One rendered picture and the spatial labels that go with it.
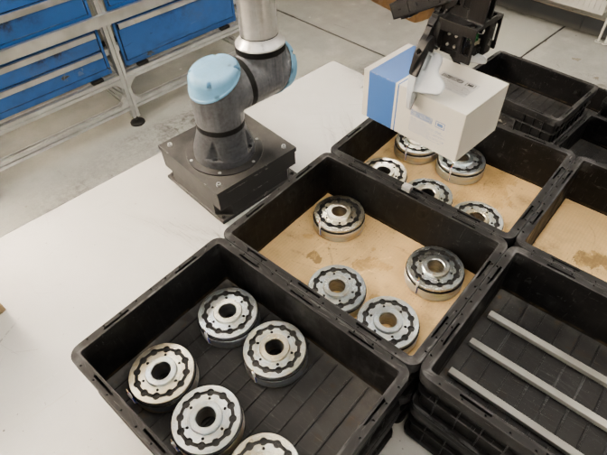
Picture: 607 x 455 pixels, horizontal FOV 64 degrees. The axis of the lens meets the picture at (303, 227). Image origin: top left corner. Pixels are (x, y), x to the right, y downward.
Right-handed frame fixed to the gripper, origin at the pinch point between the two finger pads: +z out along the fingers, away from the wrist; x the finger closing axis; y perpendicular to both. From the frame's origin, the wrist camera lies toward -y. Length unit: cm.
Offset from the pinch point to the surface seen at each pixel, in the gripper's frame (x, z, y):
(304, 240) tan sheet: -22.1, 27.8, -8.9
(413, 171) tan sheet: 9.5, 27.7, -6.4
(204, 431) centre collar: -59, 24, 9
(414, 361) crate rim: -32.7, 17.5, 24.4
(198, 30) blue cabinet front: 71, 77, -193
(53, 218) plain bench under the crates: -54, 41, -68
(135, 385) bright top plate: -62, 25, -4
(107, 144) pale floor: -1, 112, -187
